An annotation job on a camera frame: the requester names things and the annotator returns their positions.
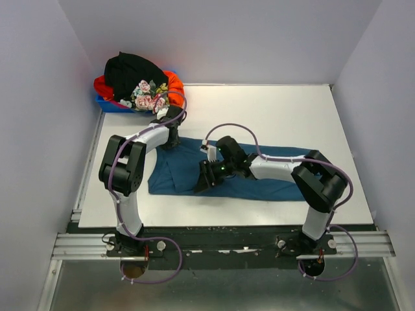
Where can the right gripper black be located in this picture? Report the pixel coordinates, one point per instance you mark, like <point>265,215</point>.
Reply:
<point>207,178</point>

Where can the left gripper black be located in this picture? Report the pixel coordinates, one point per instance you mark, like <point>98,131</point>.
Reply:
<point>171,144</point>

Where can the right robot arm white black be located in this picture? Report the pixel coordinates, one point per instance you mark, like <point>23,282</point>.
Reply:
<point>321,183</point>

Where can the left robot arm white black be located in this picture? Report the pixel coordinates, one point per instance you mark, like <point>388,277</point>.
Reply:
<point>121,171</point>

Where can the orange t shirt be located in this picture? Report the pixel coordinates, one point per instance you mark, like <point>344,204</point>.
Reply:
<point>175,87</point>

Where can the black floral t shirt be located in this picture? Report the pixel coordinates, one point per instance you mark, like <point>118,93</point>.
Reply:
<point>136,82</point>

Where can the blue plastic bin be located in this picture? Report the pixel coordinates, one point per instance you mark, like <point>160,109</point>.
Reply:
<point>107,103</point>

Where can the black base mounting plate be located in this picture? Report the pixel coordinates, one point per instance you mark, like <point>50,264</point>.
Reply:
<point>232,248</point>

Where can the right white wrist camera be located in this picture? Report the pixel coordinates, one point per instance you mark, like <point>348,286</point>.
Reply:
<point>209,150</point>

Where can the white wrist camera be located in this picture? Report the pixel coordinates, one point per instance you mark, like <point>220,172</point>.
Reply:
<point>209,150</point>
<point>161,113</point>

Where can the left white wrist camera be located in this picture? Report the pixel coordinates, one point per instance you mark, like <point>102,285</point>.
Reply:
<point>161,113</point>

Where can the aluminium extrusion rail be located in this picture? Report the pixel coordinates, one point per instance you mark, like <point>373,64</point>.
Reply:
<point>91,247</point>

